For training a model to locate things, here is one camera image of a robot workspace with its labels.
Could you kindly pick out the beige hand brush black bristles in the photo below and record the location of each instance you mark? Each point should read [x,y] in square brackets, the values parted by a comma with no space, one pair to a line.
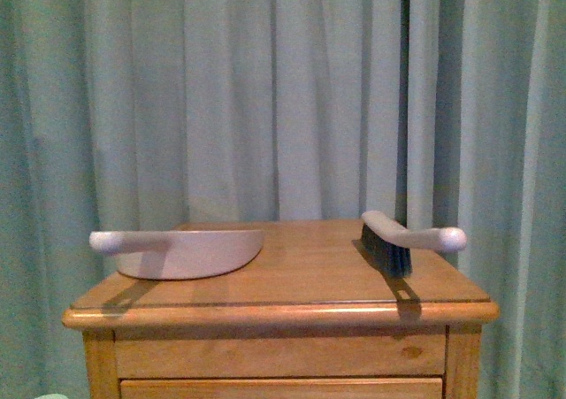
[391,243]

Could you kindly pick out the beige plastic dustpan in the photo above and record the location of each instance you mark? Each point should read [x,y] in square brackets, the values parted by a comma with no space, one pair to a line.
[178,255]

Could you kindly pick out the wooden nightstand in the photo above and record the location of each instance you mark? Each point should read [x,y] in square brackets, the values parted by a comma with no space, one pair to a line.
[311,305]

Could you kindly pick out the light green curtain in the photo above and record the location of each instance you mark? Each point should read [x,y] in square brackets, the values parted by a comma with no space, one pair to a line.
[142,114]

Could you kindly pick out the wooden nightstand drawer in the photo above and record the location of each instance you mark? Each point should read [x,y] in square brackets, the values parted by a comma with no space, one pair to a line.
[305,388]

